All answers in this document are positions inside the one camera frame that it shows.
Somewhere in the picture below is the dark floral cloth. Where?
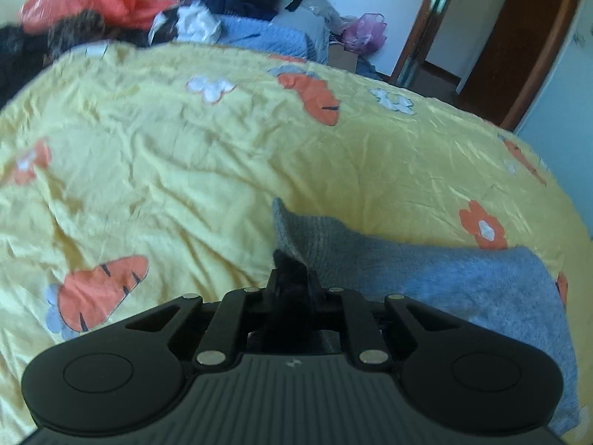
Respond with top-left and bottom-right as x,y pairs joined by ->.
0,25 -> 53,108

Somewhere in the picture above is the white crumpled cloth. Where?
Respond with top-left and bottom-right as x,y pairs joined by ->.
175,0 -> 224,43

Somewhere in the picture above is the yellow carrot print blanket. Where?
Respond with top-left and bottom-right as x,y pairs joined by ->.
0,39 -> 593,445

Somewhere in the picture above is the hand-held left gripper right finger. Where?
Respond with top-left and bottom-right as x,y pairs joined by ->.
303,268 -> 465,372

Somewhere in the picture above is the pink plastic bag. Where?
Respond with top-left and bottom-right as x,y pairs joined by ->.
342,13 -> 388,55

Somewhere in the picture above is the leopard print cloth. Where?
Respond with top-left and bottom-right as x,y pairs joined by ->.
46,9 -> 108,48

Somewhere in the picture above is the brown wooden door frame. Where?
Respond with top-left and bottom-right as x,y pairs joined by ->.
391,0 -> 467,90

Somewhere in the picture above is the cardboard box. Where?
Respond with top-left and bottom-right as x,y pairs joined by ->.
327,42 -> 361,73

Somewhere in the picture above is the light blue knit garment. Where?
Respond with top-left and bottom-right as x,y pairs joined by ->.
217,16 -> 309,59

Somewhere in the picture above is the brown wooden door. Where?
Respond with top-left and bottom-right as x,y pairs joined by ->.
456,0 -> 587,131

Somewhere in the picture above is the navy and blue knit sweater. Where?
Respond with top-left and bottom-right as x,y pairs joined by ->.
250,197 -> 581,433

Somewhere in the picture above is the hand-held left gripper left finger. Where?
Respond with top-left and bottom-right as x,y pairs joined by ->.
123,269 -> 284,372

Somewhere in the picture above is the grey garment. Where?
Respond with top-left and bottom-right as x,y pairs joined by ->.
273,4 -> 344,64

